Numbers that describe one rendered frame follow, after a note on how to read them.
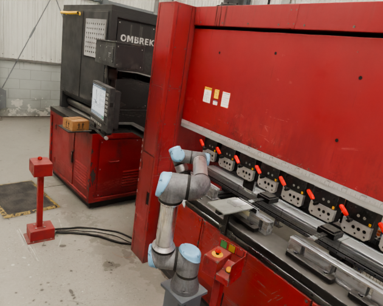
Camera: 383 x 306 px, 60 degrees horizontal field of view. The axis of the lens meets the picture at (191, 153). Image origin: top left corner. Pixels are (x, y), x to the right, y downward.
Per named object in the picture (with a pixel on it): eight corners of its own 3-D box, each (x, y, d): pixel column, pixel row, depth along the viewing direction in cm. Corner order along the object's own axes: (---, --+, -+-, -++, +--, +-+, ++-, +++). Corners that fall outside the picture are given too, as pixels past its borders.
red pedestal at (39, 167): (22, 234, 329) (24, 155, 306) (49, 229, 344) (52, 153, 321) (27, 244, 314) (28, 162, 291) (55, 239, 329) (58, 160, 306)
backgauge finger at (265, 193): (242, 200, 242) (243, 193, 240) (265, 195, 257) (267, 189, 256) (254, 207, 233) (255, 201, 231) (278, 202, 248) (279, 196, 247)
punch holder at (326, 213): (307, 212, 191) (314, 185, 187) (315, 209, 196) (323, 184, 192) (331, 224, 180) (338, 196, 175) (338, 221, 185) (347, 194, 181)
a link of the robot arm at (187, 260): (199, 279, 166) (203, 256, 162) (172, 276, 165) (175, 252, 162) (198, 265, 177) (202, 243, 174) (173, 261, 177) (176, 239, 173)
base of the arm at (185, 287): (182, 300, 164) (185, 284, 161) (164, 283, 174) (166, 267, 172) (204, 290, 174) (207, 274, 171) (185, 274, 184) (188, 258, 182)
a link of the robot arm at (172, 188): (174, 276, 166) (190, 183, 144) (144, 272, 166) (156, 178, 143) (176, 259, 177) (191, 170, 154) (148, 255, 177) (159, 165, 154)
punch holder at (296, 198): (279, 197, 206) (286, 172, 202) (288, 195, 211) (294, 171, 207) (300, 208, 195) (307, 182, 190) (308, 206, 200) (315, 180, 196)
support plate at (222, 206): (207, 203, 227) (207, 201, 226) (234, 198, 242) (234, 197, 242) (224, 215, 213) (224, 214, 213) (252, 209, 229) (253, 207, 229)
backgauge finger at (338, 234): (301, 236, 203) (304, 229, 201) (325, 227, 218) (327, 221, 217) (319, 246, 194) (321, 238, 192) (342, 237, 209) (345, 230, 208)
